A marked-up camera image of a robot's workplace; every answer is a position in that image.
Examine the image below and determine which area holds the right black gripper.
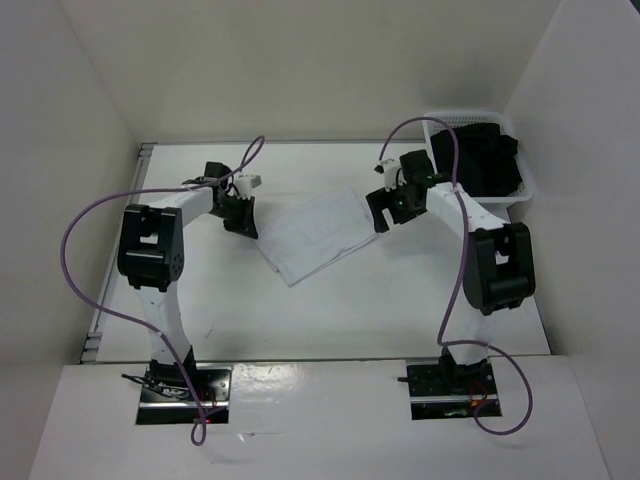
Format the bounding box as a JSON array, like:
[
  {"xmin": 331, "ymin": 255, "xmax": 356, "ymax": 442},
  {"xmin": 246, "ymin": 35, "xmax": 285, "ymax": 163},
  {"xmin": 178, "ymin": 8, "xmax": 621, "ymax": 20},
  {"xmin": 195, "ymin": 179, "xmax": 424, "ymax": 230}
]
[{"xmin": 367, "ymin": 180, "xmax": 424, "ymax": 233}]

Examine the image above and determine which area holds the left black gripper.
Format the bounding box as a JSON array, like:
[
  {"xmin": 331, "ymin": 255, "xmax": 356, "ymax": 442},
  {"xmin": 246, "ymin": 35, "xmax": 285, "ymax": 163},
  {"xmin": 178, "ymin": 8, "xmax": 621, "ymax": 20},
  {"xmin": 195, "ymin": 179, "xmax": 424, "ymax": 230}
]
[{"xmin": 211, "ymin": 194, "xmax": 258, "ymax": 239}]

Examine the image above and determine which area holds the white skirt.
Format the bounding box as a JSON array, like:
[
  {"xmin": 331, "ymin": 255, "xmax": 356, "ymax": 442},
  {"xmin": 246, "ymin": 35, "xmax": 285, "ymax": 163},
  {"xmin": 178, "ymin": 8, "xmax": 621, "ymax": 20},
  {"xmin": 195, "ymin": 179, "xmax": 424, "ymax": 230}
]
[{"xmin": 255, "ymin": 188, "xmax": 377, "ymax": 287}]

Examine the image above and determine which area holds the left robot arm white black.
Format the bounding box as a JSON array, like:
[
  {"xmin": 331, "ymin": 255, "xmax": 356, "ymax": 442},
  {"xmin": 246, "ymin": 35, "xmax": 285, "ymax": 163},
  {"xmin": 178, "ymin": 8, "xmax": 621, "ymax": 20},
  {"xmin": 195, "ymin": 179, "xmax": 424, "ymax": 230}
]
[{"xmin": 117, "ymin": 162, "xmax": 262, "ymax": 400}]

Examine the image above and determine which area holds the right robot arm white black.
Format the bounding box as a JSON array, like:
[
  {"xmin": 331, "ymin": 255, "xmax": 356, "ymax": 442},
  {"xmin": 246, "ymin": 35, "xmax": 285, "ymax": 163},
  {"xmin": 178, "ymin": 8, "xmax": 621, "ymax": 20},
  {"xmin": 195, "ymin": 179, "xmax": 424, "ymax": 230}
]
[{"xmin": 366, "ymin": 150, "xmax": 536, "ymax": 393}]

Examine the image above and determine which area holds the black skirt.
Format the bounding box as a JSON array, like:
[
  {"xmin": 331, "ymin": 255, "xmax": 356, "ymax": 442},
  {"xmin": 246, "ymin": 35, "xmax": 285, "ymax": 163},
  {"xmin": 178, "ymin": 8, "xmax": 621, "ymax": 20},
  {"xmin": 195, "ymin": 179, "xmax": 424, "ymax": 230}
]
[{"xmin": 454, "ymin": 123, "xmax": 522, "ymax": 198}]

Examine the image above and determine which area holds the white plastic laundry basket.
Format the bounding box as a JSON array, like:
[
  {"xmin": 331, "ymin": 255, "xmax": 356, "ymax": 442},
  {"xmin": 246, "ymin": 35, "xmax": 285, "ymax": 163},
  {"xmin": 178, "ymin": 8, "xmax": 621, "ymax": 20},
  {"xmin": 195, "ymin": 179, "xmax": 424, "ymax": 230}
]
[{"xmin": 422, "ymin": 109, "xmax": 535, "ymax": 208}]

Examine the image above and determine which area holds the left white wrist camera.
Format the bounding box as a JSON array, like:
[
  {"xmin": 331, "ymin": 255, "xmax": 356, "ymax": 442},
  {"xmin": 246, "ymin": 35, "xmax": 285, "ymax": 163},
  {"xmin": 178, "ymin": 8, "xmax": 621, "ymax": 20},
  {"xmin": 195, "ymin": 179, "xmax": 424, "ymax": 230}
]
[{"xmin": 233, "ymin": 174, "xmax": 262, "ymax": 200}]

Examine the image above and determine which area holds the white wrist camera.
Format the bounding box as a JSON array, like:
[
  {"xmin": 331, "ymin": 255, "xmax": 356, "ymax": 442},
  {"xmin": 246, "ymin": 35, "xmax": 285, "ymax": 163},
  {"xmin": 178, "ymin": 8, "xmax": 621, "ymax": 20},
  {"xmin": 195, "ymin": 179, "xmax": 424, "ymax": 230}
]
[
  {"xmin": 375, "ymin": 158, "xmax": 406, "ymax": 192},
  {"xmin": 233, "ymin": 174, "xmax": 262, "ymax": 200}
]

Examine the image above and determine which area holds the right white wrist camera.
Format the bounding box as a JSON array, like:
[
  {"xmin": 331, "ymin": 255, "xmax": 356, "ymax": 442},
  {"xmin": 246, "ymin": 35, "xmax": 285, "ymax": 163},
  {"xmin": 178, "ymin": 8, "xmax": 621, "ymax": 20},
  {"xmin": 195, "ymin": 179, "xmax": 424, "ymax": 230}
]
[{"xmin": 375, "ymin": 158, "xmax": 406, "ymax": 192}]

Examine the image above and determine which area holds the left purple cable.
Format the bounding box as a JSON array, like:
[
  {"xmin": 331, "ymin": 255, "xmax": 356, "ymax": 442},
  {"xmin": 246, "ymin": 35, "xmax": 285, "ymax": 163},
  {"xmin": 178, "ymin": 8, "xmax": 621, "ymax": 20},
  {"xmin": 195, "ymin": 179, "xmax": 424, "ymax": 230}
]
[{"xmin": 59, "ymin": 135, "xmax": 267, "ymax": 446}]

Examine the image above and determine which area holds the purple cable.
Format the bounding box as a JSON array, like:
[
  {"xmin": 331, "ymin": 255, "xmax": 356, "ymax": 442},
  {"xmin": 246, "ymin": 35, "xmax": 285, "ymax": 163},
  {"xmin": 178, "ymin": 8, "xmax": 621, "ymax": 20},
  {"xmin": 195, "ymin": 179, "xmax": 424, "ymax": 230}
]
[
  {"xmin": 375, "ymin": 117, "xmax": 534, "ymax": 435},
  {"xmin": 59, "ymin": 135, "xmax": 267, "ymax": 446}
]

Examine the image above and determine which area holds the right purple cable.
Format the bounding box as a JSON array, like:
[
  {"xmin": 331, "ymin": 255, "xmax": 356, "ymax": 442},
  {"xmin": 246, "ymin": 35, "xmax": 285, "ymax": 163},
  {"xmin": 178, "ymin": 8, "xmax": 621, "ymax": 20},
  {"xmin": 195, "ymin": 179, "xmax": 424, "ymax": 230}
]
[{"xmin": 375, "ymin": 117, "xmax": 534, "ymax": 435}]

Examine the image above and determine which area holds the aluminium table edge rail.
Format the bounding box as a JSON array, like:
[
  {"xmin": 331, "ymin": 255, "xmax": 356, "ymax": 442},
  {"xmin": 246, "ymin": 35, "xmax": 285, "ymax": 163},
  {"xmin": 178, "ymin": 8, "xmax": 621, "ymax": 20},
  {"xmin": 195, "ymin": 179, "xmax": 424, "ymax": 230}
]
[{"xmin": 82, "ymin": 142, "xmax": 156, "ymax": 364}]

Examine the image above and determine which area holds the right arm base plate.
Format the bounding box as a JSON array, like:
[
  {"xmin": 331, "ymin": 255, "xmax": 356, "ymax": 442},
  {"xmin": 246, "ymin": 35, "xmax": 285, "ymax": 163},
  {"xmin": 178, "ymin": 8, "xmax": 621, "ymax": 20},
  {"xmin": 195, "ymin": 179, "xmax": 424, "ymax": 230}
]
[{"xmin": 398, "ymin": 362, "xmax": 502, "ymax": 420}]

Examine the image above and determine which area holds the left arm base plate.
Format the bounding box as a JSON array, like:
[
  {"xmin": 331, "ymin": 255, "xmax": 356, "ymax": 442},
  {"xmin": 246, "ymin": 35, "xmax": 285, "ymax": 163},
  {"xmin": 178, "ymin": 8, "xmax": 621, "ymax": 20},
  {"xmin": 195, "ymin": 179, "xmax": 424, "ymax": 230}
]
[{"xmin": 134, "ymin": 365, "xmax": 232, "ymax": 426}]

